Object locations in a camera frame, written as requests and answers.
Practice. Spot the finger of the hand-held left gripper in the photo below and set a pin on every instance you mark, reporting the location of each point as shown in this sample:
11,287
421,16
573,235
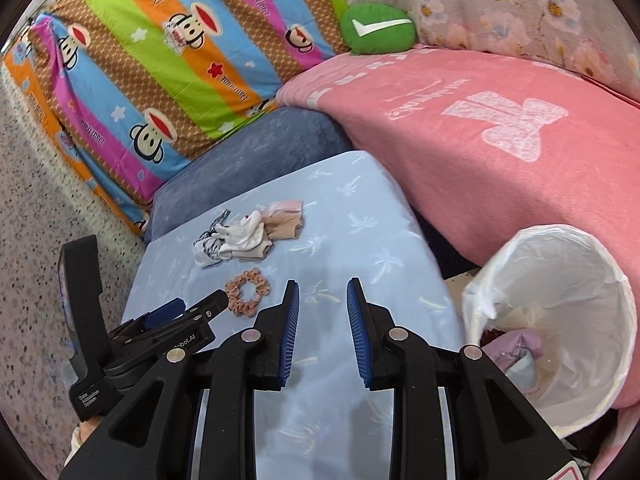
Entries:
162,312
200,312

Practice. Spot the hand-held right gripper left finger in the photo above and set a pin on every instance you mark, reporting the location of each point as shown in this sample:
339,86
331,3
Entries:
289,330

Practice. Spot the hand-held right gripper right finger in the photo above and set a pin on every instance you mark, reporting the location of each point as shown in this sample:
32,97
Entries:
357,330

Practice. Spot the peach scrunchie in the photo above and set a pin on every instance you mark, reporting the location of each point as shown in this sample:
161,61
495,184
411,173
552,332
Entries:
232,292

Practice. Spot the black white patterned sock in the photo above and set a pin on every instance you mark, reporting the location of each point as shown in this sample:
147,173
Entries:
207,250

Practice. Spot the beige stocking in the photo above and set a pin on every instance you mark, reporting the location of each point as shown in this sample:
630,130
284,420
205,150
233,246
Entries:
285,225

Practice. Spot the dark red scrunchie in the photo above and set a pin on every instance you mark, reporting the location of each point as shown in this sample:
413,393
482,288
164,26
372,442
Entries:
492,336

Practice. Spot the cream organza cloth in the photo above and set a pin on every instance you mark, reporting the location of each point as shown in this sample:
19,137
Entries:
515,317

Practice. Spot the mauve satin cloth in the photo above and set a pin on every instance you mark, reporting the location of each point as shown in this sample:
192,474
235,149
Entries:
515,347

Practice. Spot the pale grey cloth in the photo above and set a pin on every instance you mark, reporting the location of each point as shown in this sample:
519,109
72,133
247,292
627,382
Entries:
522,370

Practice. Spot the white lined trash bin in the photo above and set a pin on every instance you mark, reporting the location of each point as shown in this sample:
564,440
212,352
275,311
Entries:
565,280

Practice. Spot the person's left hand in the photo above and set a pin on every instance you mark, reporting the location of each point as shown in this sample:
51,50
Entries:
82,440

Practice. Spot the light blue palm print tablecloth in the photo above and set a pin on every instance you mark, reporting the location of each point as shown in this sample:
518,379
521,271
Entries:
350,240

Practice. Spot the blue-grey sofa cushion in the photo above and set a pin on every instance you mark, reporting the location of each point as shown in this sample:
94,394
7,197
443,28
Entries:
250,150

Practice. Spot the pink blanket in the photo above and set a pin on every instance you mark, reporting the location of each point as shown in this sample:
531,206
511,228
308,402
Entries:
450,160

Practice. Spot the striped cartoon monkey pillow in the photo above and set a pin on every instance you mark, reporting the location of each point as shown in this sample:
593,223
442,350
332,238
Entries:
65,110

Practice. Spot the colourful striped monkey quilt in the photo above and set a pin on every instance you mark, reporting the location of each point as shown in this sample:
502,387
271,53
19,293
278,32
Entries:
200,35

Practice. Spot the green cushion with white tick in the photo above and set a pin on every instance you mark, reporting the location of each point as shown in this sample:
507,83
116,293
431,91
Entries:
380,42

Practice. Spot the floral beige pillow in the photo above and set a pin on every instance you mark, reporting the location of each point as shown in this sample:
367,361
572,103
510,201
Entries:
500,5

